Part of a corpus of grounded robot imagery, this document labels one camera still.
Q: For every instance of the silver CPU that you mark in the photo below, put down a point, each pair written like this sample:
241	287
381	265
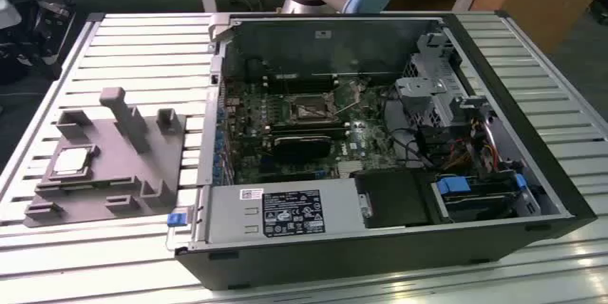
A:
71	161

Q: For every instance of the CPU socket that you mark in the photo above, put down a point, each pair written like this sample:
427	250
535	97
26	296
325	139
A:
311	109

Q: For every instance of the black RAM slot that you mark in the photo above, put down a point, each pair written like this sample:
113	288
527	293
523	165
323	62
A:
305	129

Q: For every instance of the grey parts rack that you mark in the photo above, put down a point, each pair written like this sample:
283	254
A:
110	161

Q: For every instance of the green motherboard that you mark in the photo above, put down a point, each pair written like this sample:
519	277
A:
247	119

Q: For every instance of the small blue case latch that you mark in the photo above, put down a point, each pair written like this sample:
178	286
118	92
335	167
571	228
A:
177	220

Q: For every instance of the black graphics card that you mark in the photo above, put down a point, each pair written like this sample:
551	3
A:
302	146

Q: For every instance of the silver power supply unit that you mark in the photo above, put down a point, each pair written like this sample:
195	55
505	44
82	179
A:
229	215

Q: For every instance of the silver metal drive cage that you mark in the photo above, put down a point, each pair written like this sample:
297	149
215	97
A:
427	97

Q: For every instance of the black plastic shroud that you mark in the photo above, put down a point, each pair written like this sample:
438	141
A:
399	200

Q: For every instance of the black open PC case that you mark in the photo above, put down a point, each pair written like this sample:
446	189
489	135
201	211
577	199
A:
333	265

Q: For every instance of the hard disk in blue carrier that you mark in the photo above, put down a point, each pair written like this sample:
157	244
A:
475	204

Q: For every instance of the brown wooden cabinet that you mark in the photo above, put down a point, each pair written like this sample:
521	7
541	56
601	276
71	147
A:
546	1

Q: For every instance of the blue plastic clip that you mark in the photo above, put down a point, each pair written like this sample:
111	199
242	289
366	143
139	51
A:
521	181

